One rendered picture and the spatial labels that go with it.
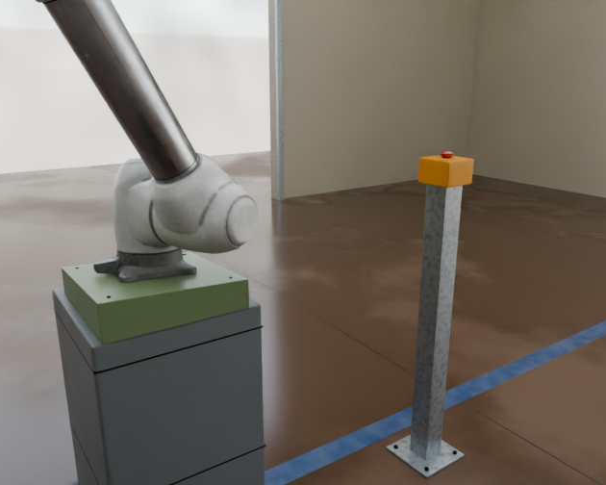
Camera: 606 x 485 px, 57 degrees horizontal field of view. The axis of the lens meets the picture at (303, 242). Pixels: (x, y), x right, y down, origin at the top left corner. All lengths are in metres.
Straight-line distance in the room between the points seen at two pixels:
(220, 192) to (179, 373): 0.43
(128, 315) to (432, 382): 1.15
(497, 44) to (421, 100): 1.21
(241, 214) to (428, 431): 1.23
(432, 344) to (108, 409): 1.09
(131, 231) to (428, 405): 1.21
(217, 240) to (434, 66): 6.57
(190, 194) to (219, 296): 0.27
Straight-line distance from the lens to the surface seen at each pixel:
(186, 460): 1.46
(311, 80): 6.33
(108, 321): 1.21
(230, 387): 1.41
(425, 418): 2.10
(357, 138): 6.78
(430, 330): 1.94
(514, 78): 7.74
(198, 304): 1.27
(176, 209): 1.15
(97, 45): 1.05
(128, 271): 1.35
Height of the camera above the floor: 1.33
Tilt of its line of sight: 17 degrees down
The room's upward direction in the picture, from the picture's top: straight up
